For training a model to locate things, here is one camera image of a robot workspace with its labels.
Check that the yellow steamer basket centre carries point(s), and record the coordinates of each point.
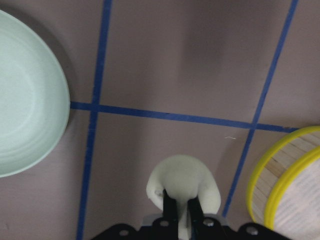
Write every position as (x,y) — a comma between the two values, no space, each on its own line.
(283,191)

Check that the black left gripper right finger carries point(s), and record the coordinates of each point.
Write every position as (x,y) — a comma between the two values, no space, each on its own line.
(195,210)

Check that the light green plate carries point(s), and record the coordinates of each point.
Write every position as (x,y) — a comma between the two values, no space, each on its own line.
(34,97)

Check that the white steamed bun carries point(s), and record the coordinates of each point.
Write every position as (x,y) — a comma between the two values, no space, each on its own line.
(184,178)

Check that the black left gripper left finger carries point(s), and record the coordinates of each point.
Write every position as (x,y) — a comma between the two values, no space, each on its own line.
(170,209)

